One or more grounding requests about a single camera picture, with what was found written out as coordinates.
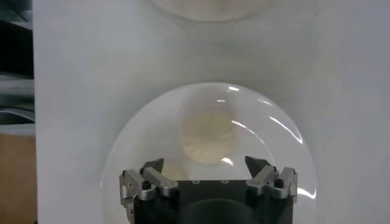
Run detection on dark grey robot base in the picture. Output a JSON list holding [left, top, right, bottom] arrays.
[[0, 0, 36, 136]]

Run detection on round white plate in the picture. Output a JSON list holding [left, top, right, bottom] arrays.
[[100, 81, 317, 224]]

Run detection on cream electric pot base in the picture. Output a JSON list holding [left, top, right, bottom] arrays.
[[149, 0, 263, 23]]

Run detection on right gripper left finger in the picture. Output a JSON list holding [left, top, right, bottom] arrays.
[[119, 157, 180, 223]]

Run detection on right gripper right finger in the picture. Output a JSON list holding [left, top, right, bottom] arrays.
[[244, 155, 299, 203]]

